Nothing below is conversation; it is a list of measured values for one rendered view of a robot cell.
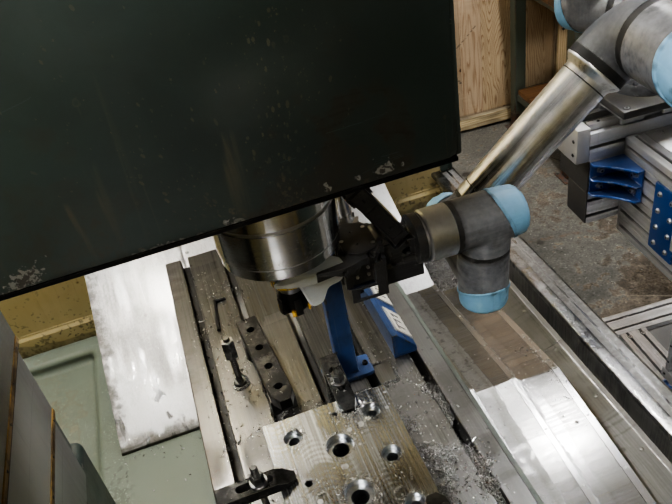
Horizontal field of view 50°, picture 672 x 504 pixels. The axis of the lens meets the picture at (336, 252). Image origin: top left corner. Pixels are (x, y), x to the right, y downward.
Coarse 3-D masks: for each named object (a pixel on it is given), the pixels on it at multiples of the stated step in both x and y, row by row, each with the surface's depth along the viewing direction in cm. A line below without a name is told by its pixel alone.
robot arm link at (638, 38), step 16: (656, 0) 94; (640, 16) 93; (656, 16) 91; (624, 32) 95; (640, 32) 92; (656, 32) 90; (624, 48) 95; (640, 48) 92; (656, 48) 89; (624, 64) 97; (640, 64) 92; (656, 64) 89; (640, 80) 95; (656, 80) 90
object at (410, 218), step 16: (352, 224) 97; (368, 224) 97; (416, 224) 95; (352, 240) 94; (368, 240) 94; (384, 240) 94; (416, 240) 95; (336, 256) 98; (384, 256) 94; (400, 256) 97; (416, 256) 98; (368, 272) 95; (384, 272) 95; (400, 272) 98; (416, 272) 99; (352, 288) 96; (384, 288) 96
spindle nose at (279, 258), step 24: (288, 216) 80; (312, 216) 82; (336, 216) 87; (216, 240) 85; (240, 240) 82; (264, 240) 81; (288, 240) 82; (312, 240) 83; (336, 240) 88; (240, 264) 85; (264, 264) 83; (288, 264) 84; (312, 264) 85
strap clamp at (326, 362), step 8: (320, 360) 133; (328, 360) 132; (336, 360) 132; (328, 368) 131; (336, 368) 125; (328, 376) 129; (336, 376) 126; (344, 376) 128; (328, 384) 134; (336, 384) 127; (344, 384) 127; (328, 392) 136; (336, 392) 126; (344, 392) 126; (352, 392) 126; (336, 400) 125; (344, 400) 125; (352, 400) 125; (344, 408) 124; (352, 408) 124
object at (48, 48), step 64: (0, 0) 56; (64, 0) 57; (128, 0) 58; (192, 0) 60; (256, 0) 62; (320, 0) 63; (384, 0) 65; (448, 0) 67; (0, 64) 58; (64, 64) 60; (128, 64) 61; (192, 64) 63; (256, 64) 65; (320, 64) 67; (384, 64) 69; (448, 64) 71; (0, 128) 61; (64, 128) 62; (128, 128) 64; (192, 128) 66; (256, 128) 68; (320, 128) 70; (384, 128) 72; (448, 128) 75; (0, 192) 64; (64, 192) 66; (128, 192) 68; (192, 192) 70; (256, 192) 72; (320, 192) 74; (0, 256) 67; (64, 256) 69; (128, 256) 72
